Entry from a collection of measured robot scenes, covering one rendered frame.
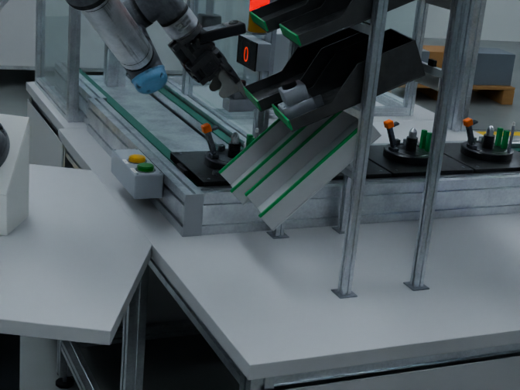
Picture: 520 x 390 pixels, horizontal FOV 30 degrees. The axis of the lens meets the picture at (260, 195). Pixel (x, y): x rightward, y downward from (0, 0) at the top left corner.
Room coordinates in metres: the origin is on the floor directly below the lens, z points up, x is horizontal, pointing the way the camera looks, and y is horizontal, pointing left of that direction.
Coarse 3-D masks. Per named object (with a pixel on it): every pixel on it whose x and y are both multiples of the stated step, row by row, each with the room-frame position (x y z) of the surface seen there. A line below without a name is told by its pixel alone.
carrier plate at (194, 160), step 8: (176, 152) 2.30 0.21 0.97; (184, 152) 2.31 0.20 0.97; (192, 152) 2.32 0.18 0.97; (200, 152) 2.32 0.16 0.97; (176, 160) 2.26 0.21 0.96; (184, 160) 2.24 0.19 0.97; (192, 160) 2.25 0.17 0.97; (200, 160) 2.26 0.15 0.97; (192, 168) 2.19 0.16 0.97; (200, 168) 2.19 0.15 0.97; (208, 168) 2.20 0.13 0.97; (192, 176) 2.16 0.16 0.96; (200, 176) 2.13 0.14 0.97; (208, 176) 2.13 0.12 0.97; (216, 176) 2.14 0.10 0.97; (200, 184) 2.10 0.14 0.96; (208, 184) 2.09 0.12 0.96; (216, 184) 2.10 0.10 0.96; (224, 184) 2.11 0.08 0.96
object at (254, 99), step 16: (352, 32) 2.09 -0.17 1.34; (304, 48) 2.06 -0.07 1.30; (320, 48) 2.07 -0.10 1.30; (336, 48) 1.95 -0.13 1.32; (288, 64) 2.06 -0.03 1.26; (304, 64) 2.06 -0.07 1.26; (320, 64) 1.94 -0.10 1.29; (272, 80) 2.05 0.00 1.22; (304, 80) 1.93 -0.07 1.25; (256, 96) 2.01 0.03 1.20; (272, 96) 1.92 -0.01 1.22
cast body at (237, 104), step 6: (246, 84) 2.25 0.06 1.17; (234, 96) 2.22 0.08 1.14; (240, 96) 2.22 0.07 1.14; (228, 102) 2.22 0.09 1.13; (234, 102) 2.22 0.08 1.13; (240, 102) 2.23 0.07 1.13; (246, 102) 2.23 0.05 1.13; (228, 108) 2.22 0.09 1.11; (234, 108) 2.22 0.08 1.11; (240, 108) 2.23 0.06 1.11; (246, 108) 2.23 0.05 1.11; (252, 108) 2.24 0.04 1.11
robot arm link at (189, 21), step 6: (186, 12) 2.15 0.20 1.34; (192, 12) 2.17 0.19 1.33; (180, 18) 2.22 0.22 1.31; (186, 18) 2.15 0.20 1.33; (192, 18) 2.16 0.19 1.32; (174, 24) 2.14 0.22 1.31; (180, 24) 2.15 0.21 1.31; (186, 24) 2.15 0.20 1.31; (192, 24) 2.16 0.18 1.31; (168, 30) 2.15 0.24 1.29; (174, 30) 2.15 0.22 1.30; (180, 30) 2.14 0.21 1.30; (186, 30) 2.15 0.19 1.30; (192, 30) 2.16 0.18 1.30; (174, 36) 2.15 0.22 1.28; (180, 36) 2.15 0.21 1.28
